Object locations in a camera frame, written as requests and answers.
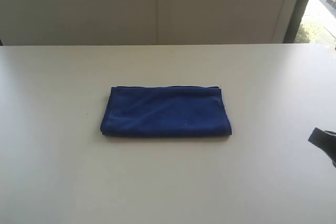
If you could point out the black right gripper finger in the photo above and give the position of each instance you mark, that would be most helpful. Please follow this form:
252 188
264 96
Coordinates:
326 141

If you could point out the blue towel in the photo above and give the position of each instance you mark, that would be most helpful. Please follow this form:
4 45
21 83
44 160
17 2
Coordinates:
176 111

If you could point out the dark window frame post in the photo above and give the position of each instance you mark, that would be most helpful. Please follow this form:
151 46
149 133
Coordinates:
295 21

